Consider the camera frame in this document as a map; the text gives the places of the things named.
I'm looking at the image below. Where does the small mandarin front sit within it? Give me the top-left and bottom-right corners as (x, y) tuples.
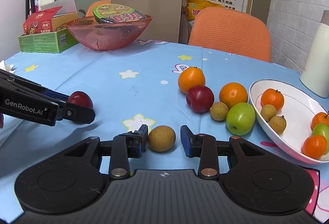
(302, 135), (327, 159)

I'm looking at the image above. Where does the large orange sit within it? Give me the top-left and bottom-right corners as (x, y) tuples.
(219, 82), (248, 109)
(177, 67), (206, 94)

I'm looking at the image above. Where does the yellow snack bag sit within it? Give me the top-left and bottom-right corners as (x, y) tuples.
(185, 0), (221, 21)

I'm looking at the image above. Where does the white thermos jug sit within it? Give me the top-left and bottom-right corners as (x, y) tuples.
(300, 10), (329, 98)

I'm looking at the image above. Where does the mandarin on plate left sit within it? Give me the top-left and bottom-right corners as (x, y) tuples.
(260, 89), (284, 111)

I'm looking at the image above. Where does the white plate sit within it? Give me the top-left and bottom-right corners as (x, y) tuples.
(249, 80), (328, 164)

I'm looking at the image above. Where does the green cardboard box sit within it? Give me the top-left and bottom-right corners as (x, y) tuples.
(18, 13), (78, 53)

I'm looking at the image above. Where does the person's left hand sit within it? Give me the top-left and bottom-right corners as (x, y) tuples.
(0, 113), (4, 129)

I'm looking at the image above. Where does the mandarin on plate right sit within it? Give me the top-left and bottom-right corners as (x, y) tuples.
(311, 112), (329, 130)

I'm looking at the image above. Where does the green jujube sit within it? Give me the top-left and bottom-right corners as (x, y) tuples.
(226, 103), (255, 136)
(311, 123), (329, 153)

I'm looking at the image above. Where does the mandarin on plate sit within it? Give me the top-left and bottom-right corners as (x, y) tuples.
(311, 112), (329, 130)
(260, 89), (284, 111)

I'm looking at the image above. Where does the brown cardboard box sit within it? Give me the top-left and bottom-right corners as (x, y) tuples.
(111, 0), (189, 44)

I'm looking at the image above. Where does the longan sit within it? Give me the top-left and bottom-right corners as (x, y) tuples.
(148, 125), (176, 152)
(210, 102), (229, 121)
(260, 104), (277, 122)
(269, 115), (287, 134)

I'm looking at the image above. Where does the orange chair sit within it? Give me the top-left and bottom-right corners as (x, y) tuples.
(189, 7), (272, 62)

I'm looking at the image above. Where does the blue cartoon tablecloth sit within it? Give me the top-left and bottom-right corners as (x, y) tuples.
(1, 42), (328, 223)

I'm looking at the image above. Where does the instant noodle cup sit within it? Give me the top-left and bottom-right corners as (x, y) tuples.
(93, 4), (147, 24)

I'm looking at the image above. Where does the red plum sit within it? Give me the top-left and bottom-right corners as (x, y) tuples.
(67, 91), (94, 109)
(186, 86), (215, 114)

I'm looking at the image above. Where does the red snack box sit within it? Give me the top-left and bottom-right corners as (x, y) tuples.
(23, 6), (62, 35)

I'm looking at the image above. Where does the longan front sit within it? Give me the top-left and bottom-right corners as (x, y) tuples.
(260, 104), (277, 122)

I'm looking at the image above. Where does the pink glass bowl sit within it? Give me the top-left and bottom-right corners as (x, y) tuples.
(66, 15), (152, 51)

